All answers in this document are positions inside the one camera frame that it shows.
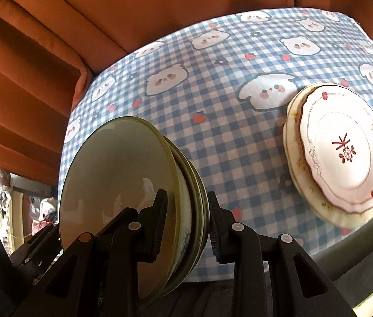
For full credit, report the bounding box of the pink cloth bundle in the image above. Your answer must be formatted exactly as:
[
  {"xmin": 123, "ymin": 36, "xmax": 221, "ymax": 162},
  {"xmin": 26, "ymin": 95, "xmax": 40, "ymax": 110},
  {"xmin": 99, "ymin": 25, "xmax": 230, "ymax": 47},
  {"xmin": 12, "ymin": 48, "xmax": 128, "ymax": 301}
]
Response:
[{"xmin": 29, "ymin": 197, "xmax": 59, "ymax": 236}]

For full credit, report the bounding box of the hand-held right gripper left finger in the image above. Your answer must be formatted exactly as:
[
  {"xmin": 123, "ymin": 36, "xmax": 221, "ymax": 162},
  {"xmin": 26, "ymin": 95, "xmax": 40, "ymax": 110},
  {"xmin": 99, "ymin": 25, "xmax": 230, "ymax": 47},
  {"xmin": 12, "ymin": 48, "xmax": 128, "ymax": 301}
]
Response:
[{"xmin": 15, "ymin": 189, "xmax": 168, "ymax": 317}]

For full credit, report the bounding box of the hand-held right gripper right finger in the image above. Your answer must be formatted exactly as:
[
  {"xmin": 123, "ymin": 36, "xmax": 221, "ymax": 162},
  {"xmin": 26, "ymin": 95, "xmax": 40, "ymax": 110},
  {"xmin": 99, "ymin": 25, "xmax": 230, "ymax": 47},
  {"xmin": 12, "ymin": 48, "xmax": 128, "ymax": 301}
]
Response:
[{"xmin": 207, "ymin": 191, "xmax": 354, "ymax": 317}]

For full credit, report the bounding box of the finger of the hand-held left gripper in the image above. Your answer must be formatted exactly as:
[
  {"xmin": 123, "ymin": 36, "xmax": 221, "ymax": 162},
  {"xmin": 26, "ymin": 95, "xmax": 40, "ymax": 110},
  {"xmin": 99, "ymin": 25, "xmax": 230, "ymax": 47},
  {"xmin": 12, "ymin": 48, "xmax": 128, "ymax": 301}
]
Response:
[
  {"xmin": 10, "ymin": 226, "xmax": 62, "ymax": 267},
  {"xmin": 29, "ymin": 249, "xmax": 65, "ymax": 285}
]

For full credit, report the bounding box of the green-rimmed floral bowl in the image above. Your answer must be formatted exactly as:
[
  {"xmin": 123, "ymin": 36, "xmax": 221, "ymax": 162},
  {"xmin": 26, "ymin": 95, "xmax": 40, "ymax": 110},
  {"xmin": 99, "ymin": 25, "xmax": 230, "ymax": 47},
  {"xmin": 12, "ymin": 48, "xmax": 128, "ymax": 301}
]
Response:
[
  {"xmin": 59, "ymin": 116, "xmax": 194, "ymax": 301},
  {"xmin": 164, "ymin": 136, "xmax": 205, "ymax": 283},
  {"xmin": 178, "ymin": 150, "xmax": 211, "ymax": 273}
]

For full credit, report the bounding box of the scalloped yellow floral plate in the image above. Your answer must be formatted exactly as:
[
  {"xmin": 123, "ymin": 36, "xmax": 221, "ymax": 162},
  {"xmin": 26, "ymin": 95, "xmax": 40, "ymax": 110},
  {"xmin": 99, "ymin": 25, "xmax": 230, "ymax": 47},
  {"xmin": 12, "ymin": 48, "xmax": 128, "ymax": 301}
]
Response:
[{"xmin": 282, "ymin": 87, "xmax": 373, "ymax": 228}]

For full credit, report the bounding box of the blue checkered bear tablecloth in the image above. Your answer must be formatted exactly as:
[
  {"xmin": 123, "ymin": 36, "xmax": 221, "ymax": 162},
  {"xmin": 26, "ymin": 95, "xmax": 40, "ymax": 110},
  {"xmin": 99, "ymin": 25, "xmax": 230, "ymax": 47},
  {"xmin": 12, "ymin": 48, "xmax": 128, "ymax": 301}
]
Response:
[{"xmin": 57, "ymin": 8, "xmax": 373, "ymax": 283}]

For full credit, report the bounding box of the white plate red pattern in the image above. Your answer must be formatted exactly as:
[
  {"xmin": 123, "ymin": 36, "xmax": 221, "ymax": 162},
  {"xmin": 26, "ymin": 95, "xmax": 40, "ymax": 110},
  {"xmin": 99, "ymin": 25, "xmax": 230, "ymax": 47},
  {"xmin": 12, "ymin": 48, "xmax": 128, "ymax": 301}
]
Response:
[{"xmin": 299, "ymin": 85, "xmax": 373, "ymax": 213}]

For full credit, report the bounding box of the orange-brown curtain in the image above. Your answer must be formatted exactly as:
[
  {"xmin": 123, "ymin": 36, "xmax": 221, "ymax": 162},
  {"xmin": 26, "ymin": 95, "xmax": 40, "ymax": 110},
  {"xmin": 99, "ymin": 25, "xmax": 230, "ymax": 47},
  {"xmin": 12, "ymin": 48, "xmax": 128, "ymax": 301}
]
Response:
[{"xmin": 0, "ymin": 0, "xmax": 373, "ymax": 185}]

